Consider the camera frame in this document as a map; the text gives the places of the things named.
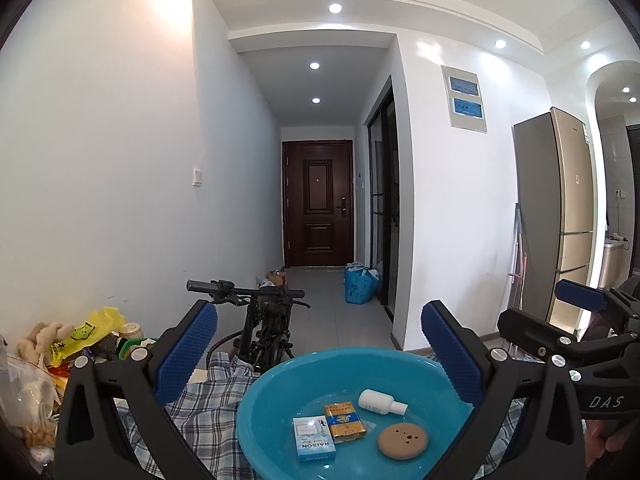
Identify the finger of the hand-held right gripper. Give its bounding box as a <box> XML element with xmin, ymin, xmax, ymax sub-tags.
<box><xmin>497</xmin><ymin>307</ymin><xmax>640</xmax><ymax>381</ymax></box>
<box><xmin>555</xmin><ymin>280</ymin><xmax>640</xmax><ymax>322</ymax></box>

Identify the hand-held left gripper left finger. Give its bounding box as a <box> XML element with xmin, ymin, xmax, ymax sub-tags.
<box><xmin>54</xmin><ymin>299</ymin><xmax>219</xmax><ymax>480</ymax></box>

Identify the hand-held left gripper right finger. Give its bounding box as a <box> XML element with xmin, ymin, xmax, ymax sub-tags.
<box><xmin>421</xmin><ymin>300</ymin><xmax>587</xmax><ymax>480</ymax></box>

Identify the white plastic bottle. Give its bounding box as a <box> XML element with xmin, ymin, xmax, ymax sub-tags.
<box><xmin>357</xmin><ymin>389</ymin><xmax>408</xmax><ymax>416</ymax></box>

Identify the round tan compact case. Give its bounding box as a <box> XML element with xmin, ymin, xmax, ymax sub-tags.
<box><xmin>377</xmin><ymin>422</ymin><xmax>430</xmax><ymax>460</ymax></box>

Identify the teal plastic basin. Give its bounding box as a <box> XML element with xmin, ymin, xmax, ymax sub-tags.
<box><xmin>236</xmin><ymin>347</ymin><xmax>476</xmax><ymax>480</ymax></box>

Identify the gold and blue cigarette pack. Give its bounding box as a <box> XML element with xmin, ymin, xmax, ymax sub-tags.
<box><xmin>324</xmin><ymin>401</ymin><xmax>367</xmax><ymax>444</ymax></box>

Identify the blue and white carton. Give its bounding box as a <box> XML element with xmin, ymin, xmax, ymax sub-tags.
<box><xmin>292</xmin><ymin>415</ymin><xmax>337</xmax><ymax>462</ymax></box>

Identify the person's right hand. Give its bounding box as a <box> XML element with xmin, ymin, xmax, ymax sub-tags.
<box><xmin>585</xmin><ymin>419</ymin><xmax>608</xmax><ymax>467</ymax></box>

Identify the white appliance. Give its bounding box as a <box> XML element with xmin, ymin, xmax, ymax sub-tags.
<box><xmin>602</xmin><ymin>232</ymin><xmax>632</xmax><ymax>286</ymax></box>

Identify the blue plaid cloth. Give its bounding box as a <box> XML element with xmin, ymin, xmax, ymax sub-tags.
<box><xmin>114</xmin><ymin>351</ymin><xmax>523</xmax><ymax>480</ymax></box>

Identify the folded drying rack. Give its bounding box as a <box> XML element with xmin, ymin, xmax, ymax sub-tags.
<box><xmin>507</xmin><ymin>203</ymin><xmax>531</xmax><ymax>311</ymax></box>

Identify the gold refrigerator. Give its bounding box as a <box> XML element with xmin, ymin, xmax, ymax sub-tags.
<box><xmin>512</xmin><ymin>106</ymin><xmax>596</xmax><ymax>331</ymax></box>

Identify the yellow plastic bag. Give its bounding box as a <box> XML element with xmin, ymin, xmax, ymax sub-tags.
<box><xmin>49</xmin><ymin>306</ymin><xmax>130</xmax><ymax>367</ymax></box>

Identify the black bicycle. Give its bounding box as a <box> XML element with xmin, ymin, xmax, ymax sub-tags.
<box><xmin>186</xmin><ymin>279</ymin><xmax>312</xmax><ymax>376</ymax></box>

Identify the blue woven bag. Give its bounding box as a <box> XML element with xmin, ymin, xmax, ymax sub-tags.
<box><xmin>344</xmin><ymin>261</ymin><xmax>381</xmax><ymax>305</ymax></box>

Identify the beige plush toy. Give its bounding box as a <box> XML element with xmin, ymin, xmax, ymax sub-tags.
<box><xmin>17</xmin><ymin>321</ymin><xmax>76</xmax><ymax>366</ymax></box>

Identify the clear plastic bag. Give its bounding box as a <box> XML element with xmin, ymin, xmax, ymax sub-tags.
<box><xmin>0</xmin><ymin>352</ymin><xmax>58</xmax><ymax>466</ymax></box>

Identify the black framed glass door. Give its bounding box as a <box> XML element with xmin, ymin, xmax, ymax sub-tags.
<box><xmin>366</xmin><ymin>74</ymin><xmax>401</xmax><ymax>311</ymax></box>

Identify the brown entrance door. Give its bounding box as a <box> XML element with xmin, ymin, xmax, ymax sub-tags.
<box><xmin>281</xmin><ymin>140</ymin><xmax>355</xmax><ymax>268</ymax></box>

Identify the grey wall distribution panel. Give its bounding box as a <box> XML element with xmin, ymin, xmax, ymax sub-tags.
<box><xmin>441</xmin><ymin>65</ymin><xmax>488</xmax><ymax>134</ymax></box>

